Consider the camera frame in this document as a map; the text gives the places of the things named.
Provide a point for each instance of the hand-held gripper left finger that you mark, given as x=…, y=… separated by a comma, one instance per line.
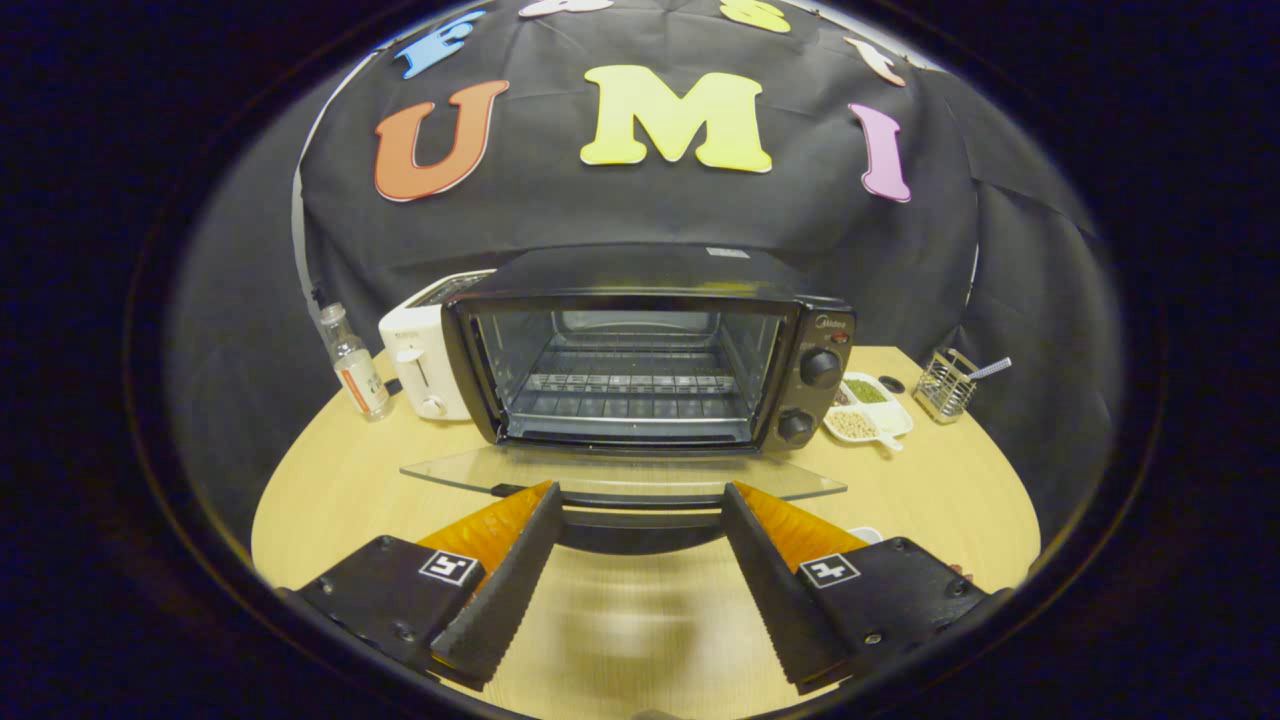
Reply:
x=510, y=590

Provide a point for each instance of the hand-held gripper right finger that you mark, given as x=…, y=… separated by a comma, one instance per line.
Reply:
x=775, y=590

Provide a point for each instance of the black toaster oven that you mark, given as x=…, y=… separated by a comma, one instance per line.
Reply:
x=640, y=270

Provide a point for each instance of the white pop-up toaster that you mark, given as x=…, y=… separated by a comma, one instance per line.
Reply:
x=415, y=340

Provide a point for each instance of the white divided grain dish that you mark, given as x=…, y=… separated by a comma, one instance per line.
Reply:
x=870, y=425

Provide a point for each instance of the small black disc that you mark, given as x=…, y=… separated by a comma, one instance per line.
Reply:
x=892, y=384

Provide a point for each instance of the metal mesh utensil holder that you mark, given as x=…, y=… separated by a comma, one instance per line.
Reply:
x=940, y=390

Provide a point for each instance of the clear bottle orange label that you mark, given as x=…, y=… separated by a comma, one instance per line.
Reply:
x=355, y=375

